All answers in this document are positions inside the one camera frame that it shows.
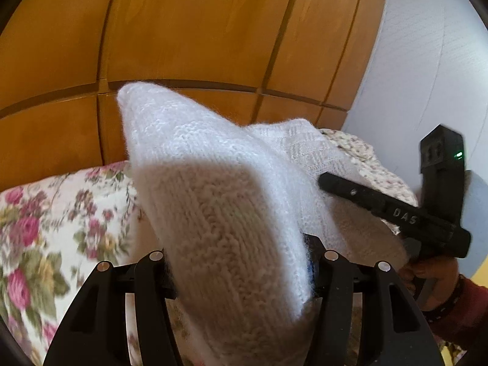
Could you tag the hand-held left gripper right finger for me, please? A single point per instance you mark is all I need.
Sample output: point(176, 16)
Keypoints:
point(320, 274)

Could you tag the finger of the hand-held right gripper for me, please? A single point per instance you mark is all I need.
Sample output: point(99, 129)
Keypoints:
point(350, 192)

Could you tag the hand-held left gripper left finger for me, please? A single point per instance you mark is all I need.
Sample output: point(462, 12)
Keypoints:
point(152, 278)

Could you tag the white knitted garment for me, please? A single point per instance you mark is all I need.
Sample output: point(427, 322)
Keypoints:
point(228, 217)

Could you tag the person's right forearm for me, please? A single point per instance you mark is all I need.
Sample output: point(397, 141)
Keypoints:
point(465, 312)

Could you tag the person's right hand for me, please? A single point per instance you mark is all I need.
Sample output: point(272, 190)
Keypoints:
point(434, 270)

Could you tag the floral bedspread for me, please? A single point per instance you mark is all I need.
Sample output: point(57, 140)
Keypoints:
point(45, 236)

